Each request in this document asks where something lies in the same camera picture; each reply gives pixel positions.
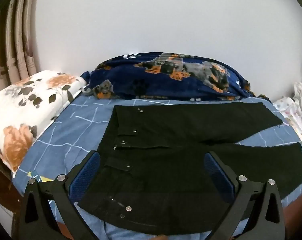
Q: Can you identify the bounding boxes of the white floral pillow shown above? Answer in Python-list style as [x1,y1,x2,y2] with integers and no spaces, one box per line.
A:
[0,69,88,174]

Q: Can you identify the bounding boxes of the white dotted cloth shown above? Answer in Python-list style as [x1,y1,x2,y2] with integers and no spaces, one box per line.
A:
[272,81,302,156]

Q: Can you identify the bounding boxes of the navy dog print blanket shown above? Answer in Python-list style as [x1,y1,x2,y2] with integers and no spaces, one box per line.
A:
[80,52,272,103]

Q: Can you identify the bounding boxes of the black pants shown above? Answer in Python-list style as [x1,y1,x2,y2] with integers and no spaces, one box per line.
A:
[77,102,302,237]

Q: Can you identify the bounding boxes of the blue checked bed sheet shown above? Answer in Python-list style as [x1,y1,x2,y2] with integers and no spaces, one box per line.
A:
[12,95,302,240]

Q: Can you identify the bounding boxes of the brown wooden bed frame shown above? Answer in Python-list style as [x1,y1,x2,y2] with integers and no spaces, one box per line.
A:
[0,151,24,207]

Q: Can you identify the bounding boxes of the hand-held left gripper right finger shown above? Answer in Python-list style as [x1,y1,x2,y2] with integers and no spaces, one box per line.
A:
[203,151,285,240]

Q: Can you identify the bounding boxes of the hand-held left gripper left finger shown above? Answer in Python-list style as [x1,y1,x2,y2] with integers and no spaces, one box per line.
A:
[18,150,101,240]

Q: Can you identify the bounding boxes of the beige pleated curtain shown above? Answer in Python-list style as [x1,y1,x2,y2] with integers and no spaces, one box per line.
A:
[0,0,43,98]

